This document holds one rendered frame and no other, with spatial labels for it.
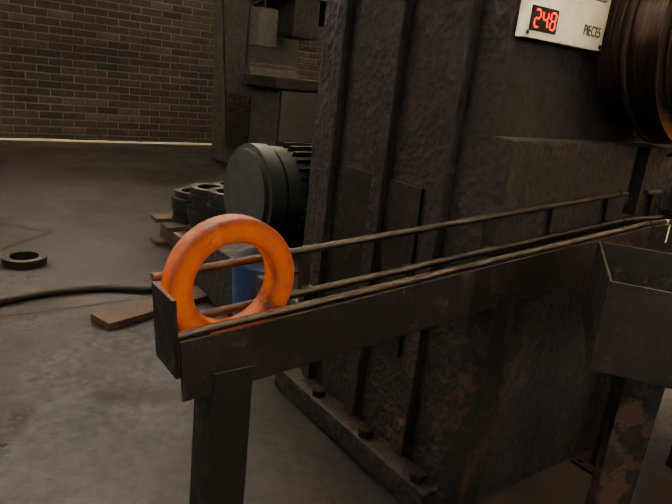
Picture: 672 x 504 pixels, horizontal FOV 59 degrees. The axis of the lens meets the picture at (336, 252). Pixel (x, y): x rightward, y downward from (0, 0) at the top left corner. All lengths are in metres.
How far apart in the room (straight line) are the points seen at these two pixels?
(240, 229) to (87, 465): 0.97
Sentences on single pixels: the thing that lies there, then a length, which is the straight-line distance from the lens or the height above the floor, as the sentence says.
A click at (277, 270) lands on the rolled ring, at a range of 0.83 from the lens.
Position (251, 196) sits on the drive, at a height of 0.50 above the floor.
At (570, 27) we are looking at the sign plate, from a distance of 1.36.
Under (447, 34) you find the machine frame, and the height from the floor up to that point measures 1.06.
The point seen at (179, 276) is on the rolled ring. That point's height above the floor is 0.69.
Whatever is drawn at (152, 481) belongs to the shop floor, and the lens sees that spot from 1.56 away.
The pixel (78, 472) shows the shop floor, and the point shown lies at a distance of 1.62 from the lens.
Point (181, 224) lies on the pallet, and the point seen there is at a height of 0.14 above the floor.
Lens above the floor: 0.95
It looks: 16 degrees down
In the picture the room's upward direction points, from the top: 6 degrees clockwise
